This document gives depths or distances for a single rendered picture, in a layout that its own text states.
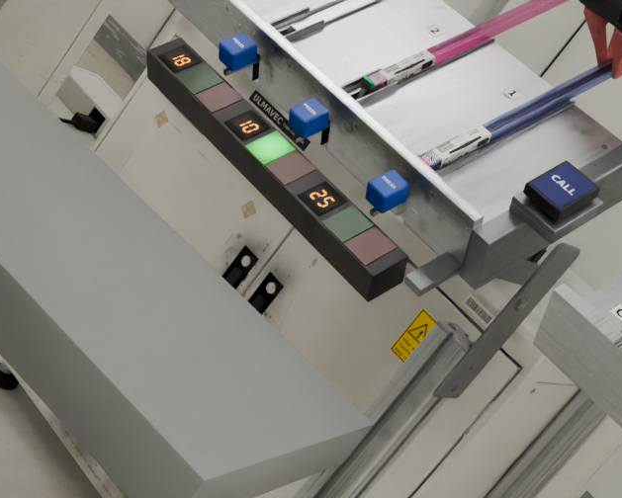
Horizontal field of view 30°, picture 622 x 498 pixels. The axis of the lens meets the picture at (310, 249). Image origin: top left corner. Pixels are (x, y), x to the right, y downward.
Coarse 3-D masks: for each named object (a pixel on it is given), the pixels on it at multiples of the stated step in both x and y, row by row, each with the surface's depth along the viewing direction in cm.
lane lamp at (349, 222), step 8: (352, 208) 98; (336, 216) 97; (344, 216) 97; (352, 216) 97; (360, 216) 97; (328, 224) 96; (336, 224) 97; (344, 224) 97; (352, 224) 97; (360, 224) 97; (368, 224) 97; (336, 232) 96; (344, 232) 96; (352, 232) 96; (360, 232) 96; (344, 240) 95
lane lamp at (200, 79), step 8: (208, 64) 109; (192, 72) 108; (200, 72) 108; (208, 72) 108; (216, 72) 108; (184, 80) 107; (192, 80) 107; (200, 80) 107; (208, 80) 107; (216, 80) 107; (192, 88) 106; (200, 88) 106; (208, 88) 107
